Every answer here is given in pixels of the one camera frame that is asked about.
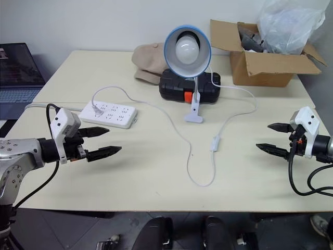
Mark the grey white shoe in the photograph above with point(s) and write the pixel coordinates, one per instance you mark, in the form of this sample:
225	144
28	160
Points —
320	225

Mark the clear plastic bag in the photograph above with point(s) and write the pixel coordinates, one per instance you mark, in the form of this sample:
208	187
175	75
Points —
286	28

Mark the brown cardboard box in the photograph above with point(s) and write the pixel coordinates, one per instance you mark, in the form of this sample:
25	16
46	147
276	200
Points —
262	70

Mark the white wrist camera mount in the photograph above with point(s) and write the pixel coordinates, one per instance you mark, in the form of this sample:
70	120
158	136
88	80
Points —
58	125
309	119

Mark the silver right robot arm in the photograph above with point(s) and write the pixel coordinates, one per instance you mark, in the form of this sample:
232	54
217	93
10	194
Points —
325	148

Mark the dark laptop computer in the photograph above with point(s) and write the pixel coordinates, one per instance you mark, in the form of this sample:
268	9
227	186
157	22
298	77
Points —
18	75

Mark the grey power plug with cable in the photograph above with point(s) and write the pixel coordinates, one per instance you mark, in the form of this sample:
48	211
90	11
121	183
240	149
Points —
98	109

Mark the blue white clamp desk lamp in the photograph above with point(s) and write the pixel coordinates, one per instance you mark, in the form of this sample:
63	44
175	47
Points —
170	49

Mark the dark grey items in box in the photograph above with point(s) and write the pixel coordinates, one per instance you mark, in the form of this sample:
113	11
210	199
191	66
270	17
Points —
249	39

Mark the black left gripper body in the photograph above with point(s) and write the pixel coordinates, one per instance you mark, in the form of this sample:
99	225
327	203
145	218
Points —
74	149

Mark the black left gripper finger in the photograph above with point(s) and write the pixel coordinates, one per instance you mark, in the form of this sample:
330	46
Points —
95	132
104	152

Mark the black tool case orange latch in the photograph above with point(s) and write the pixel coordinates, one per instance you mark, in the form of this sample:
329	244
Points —
171	86

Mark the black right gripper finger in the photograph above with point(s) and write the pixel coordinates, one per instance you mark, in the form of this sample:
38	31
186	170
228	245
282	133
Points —
282	127
273	149

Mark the beige cap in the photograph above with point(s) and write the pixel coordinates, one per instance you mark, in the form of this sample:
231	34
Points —
148	62

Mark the white power strip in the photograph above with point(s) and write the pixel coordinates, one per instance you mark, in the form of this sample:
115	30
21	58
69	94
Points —
125	118

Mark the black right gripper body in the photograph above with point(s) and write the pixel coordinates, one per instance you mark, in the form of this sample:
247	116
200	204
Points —
299	145

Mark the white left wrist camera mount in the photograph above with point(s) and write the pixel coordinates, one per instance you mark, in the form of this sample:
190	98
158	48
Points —
58	125

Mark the dark rounded shape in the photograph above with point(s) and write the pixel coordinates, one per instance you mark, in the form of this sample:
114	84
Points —
156	233
217	233

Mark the white round light bulb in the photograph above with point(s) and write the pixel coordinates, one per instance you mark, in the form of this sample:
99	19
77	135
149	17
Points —
186	50

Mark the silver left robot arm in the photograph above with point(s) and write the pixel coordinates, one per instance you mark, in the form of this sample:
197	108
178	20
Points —
15	149

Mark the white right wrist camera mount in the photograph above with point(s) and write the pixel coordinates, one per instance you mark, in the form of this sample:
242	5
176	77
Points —
309	119

